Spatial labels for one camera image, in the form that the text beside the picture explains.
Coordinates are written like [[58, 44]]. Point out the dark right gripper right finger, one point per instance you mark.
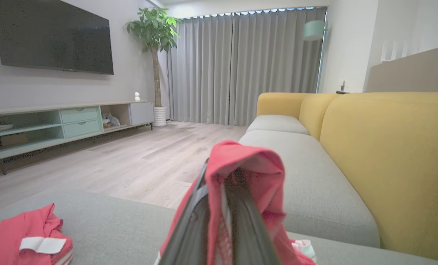
[[246, 235]]

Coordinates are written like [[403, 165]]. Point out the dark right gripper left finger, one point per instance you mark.
[[193, 235]]

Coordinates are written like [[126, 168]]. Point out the red garment white waistband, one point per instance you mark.
[[255, 162]]

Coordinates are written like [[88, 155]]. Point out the long grey sofa seat cushion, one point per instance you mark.
[[314, 191]]

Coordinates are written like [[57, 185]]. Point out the large grey sofa ottoman cushion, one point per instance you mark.
[[112, 228]]

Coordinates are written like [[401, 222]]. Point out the small grey sofa seat cushion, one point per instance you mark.
[[278, 123]]

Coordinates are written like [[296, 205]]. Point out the grey white cabinet door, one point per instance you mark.
[[141, 113]]

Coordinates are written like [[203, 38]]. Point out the yellow sofa armrest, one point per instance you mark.
[[278, 103]]

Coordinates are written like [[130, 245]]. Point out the narrow yellow sofa back cushion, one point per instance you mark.
[[314, 114]]

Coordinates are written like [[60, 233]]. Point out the toys in cabinet shelf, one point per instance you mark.
[[111, 119]]

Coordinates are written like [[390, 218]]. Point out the small white figurine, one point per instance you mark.
[[137, 97]]

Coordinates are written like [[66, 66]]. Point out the teal cabinet drawer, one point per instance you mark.
[[79, 115], [82, 129]]

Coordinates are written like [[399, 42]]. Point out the wide yellow sofa back cushion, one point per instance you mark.
[[395, 165]]

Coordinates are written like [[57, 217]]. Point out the grey pleated curtain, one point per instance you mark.
[[222, 66]]

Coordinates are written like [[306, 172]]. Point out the small dark object on ledge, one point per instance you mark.
[[343, 88]]

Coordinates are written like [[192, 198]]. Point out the brown box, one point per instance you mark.
[[14, 140]]

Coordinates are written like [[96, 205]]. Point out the green indoor tree plant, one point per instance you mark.
[[154, 33]]

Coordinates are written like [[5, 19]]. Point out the beige teal television cabinet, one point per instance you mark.
[[20, 109]]

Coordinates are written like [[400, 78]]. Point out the teal shade floor lamp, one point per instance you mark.
[[313, 30]]

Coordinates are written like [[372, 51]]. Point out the white bowl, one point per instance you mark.
[[1, 128]]

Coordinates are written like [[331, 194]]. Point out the beige partition panel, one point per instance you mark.
[[417, 73]]

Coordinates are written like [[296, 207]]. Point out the black flat screen television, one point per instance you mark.
[[53, 36]]

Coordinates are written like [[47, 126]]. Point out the white slatted rail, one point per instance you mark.
[[386, 51]]

